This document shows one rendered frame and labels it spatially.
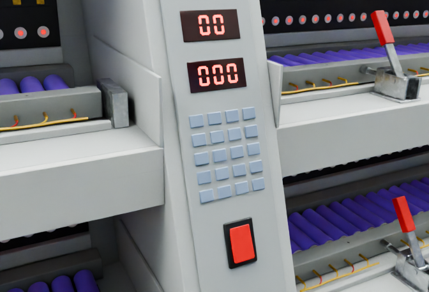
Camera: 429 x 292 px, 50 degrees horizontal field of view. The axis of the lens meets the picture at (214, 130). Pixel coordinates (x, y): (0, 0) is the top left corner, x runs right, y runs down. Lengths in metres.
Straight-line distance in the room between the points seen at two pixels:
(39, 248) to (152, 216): 0.15
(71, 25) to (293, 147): 0.27
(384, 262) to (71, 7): 0.43
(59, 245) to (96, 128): 0.17
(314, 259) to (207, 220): 0.18
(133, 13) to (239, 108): 0.10
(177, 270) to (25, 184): 0.12
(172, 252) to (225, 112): 0.11
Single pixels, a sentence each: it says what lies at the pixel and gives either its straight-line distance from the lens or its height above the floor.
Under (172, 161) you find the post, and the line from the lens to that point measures 0.32.
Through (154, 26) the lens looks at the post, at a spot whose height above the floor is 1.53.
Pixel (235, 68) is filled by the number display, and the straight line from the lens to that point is 0.34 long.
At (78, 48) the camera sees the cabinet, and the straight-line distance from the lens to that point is 0.52.
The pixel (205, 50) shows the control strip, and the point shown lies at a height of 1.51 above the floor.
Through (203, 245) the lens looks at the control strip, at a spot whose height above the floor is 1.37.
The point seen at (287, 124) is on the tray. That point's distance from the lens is 0.37.
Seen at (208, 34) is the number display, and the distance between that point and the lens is 0.34.
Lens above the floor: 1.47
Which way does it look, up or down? 3 degrees down
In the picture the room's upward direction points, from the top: 8 degrees counter-clockwise
